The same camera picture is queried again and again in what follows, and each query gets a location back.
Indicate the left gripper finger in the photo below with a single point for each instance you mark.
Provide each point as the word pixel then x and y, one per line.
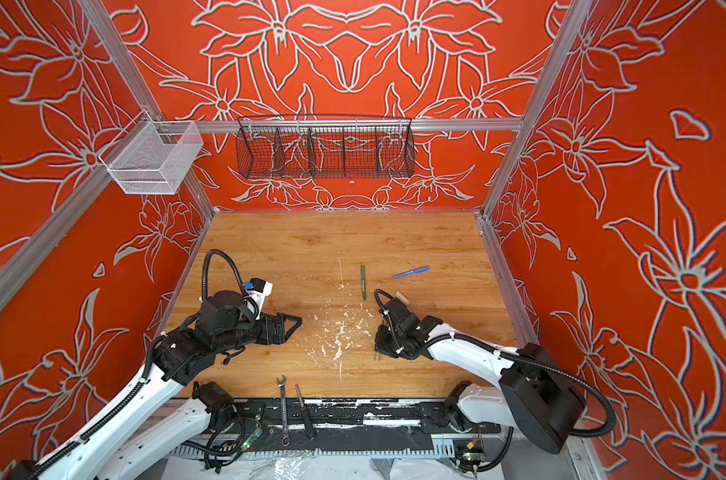
pixel 290 321
pixel 291 336

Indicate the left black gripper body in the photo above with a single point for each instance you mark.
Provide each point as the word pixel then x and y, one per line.
pixel 265 332

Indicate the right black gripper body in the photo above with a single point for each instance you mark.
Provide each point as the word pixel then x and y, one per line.
pixel 389 343

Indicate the blue pen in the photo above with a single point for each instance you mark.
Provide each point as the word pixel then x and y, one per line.
pixel 414 271

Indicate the green pen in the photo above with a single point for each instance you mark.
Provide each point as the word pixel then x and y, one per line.
pixel 363 283

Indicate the beige pen cap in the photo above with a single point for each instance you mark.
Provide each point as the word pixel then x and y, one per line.
pixel 402 297

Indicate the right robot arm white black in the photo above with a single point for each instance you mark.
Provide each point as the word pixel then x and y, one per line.
pixel 525 388

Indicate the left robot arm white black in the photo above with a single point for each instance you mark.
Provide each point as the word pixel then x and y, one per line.
pixel 108 447

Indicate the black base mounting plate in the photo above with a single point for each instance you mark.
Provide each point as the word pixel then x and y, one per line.
pixel 378 427

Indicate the black screwdriver tool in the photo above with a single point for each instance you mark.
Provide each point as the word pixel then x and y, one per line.
pixel 309 428

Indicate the silver wrench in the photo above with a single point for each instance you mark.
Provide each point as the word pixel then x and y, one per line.
pixel 285 439

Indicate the white mesh basket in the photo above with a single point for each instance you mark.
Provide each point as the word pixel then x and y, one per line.
pixel 153 158

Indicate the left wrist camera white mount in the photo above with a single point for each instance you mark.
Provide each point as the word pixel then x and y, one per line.
pixel 258 289

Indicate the black wire basket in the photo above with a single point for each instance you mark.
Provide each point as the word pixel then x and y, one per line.
pixel 325 148

